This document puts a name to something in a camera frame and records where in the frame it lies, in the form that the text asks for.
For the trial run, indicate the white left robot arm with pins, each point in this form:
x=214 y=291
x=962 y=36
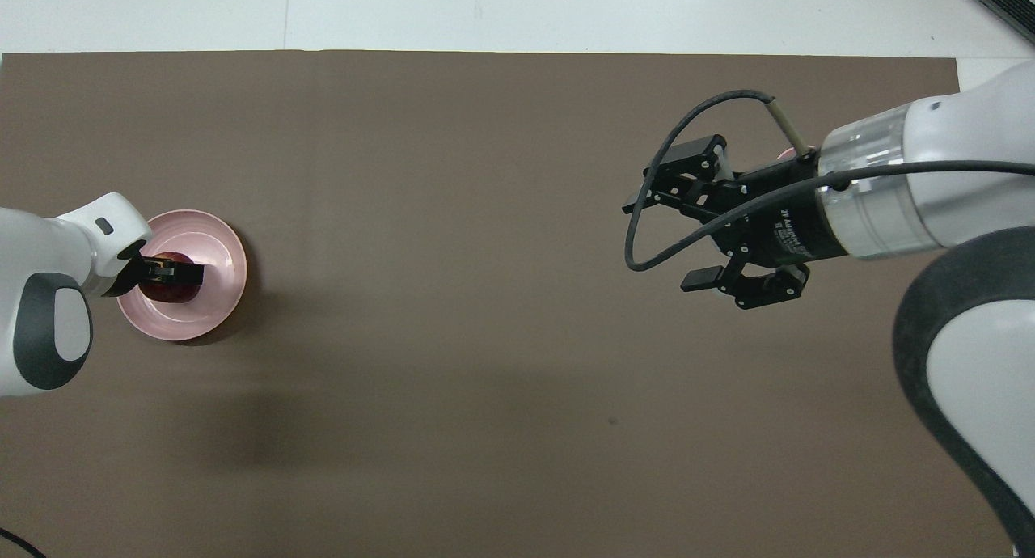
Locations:
x=40 y=251

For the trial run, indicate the pink plate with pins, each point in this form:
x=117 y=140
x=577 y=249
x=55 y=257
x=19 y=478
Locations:
x=222 y=259

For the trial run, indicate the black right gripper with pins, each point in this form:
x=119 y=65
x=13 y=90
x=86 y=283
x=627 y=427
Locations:
x=780 y=222

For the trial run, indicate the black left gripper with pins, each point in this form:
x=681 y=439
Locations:
x=129 y=276

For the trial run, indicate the brown table mat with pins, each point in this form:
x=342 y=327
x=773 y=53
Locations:
x=453 y=315

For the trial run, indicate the red apple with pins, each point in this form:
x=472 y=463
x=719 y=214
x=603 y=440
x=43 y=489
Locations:
x=174 y=293

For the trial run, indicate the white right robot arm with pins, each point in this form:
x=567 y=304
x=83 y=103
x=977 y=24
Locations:
x=970 y=145

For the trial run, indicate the pink bowl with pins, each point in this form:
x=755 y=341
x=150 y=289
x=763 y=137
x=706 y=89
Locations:
x=787 y=154

